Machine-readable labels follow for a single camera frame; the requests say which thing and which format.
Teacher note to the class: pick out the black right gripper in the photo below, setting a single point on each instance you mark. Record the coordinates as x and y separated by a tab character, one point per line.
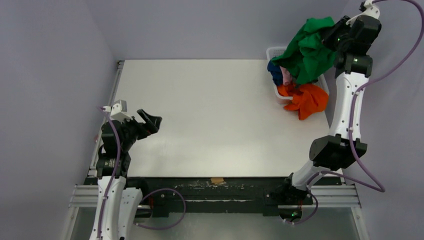
333	34

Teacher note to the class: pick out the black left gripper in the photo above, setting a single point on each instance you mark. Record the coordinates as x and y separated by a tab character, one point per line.
143	129

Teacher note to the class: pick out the green t shirt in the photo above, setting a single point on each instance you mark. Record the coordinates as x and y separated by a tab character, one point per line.
306	57

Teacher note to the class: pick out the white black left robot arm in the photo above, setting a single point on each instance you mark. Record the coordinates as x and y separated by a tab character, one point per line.
117	204

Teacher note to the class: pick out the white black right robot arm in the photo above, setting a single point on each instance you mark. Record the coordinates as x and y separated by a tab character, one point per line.
342	146

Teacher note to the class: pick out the pink t shirt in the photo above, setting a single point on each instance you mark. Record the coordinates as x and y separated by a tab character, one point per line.
286	76

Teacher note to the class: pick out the white plastic laundry basket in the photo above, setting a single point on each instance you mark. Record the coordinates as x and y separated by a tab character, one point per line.
276	51

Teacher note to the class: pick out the orange t shirt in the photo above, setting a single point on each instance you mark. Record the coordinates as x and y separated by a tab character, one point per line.
307	99

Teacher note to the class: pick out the blue t shirt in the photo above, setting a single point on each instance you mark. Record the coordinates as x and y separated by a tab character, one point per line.
276	73

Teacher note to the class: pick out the tan tape piece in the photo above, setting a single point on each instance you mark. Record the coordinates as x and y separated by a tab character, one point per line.
217	181

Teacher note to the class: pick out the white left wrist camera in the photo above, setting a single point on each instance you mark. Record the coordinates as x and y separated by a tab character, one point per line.
118	111

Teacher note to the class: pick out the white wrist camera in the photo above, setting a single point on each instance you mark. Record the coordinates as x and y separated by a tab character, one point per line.
118	111
367	8

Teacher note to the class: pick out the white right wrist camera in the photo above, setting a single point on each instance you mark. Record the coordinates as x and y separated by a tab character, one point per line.
367	8

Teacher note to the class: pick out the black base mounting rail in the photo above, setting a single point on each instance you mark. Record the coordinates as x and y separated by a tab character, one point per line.
235	195

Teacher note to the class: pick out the aluminium frame rail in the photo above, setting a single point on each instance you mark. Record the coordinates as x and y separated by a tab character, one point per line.
84	196

